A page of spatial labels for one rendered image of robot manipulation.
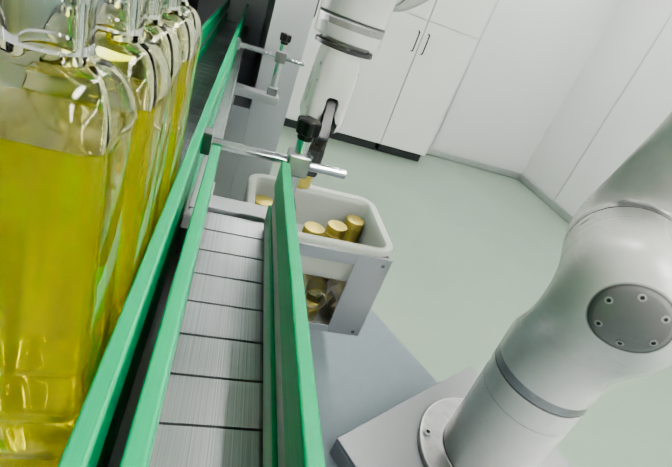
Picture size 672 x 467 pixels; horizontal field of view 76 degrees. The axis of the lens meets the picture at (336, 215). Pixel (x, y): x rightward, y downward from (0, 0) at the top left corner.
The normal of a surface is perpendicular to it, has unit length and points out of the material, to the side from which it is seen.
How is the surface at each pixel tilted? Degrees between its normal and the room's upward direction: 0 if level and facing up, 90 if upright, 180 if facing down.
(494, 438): 93
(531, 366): 98
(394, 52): 90
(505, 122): 90
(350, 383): 0
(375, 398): 0
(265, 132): 90
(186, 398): 0
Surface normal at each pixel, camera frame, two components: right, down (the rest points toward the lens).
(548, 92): 0.14, 0.51
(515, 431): -0.52, 0.29
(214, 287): 0.32, -0.84
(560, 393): -0.30, 0.43
